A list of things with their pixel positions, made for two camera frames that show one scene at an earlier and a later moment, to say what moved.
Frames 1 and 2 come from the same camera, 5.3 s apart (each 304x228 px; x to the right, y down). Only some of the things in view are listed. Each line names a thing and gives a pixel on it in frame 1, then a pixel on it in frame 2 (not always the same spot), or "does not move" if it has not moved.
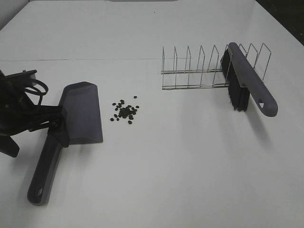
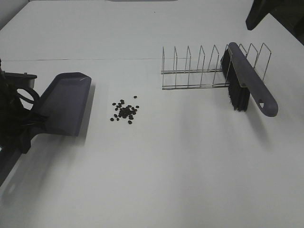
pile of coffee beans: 125,112 does not move
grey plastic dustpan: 80,123 -> 65,100
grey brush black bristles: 243,84 does not move
